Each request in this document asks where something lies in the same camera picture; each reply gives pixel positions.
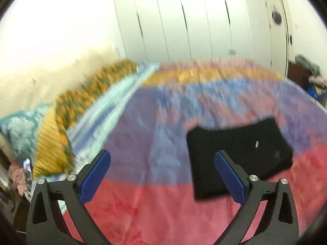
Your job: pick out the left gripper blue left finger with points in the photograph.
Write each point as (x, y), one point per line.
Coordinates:
(45, 223)

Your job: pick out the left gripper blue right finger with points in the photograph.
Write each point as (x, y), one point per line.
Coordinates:
(279, 222)

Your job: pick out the black pants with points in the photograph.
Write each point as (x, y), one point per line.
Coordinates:
(259, 149)

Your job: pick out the yellow textured pillow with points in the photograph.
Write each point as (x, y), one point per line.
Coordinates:
(53, 151)

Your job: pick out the teal patterned pillow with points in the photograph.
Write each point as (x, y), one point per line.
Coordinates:
(21, 131)

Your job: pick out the colourful striped bedspread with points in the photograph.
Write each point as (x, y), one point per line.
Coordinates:
(162, 186)

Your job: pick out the floral orange green blanket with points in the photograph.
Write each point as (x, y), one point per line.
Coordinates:
(73, 104)

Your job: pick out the cream upholstered headboard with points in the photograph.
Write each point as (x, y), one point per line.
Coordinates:
(41, 85)

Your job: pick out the laundry basket with clothes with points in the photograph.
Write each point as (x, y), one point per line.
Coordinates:
(317, 87)

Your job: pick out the dark wooden nightstand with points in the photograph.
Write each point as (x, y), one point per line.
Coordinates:
(299, 75)

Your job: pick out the grey green garment on nightstand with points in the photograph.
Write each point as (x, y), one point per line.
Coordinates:
(307, 64)

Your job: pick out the white door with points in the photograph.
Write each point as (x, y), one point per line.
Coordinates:
(281, 37)

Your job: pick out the black hat on door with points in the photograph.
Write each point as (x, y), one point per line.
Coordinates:
(276, 16)

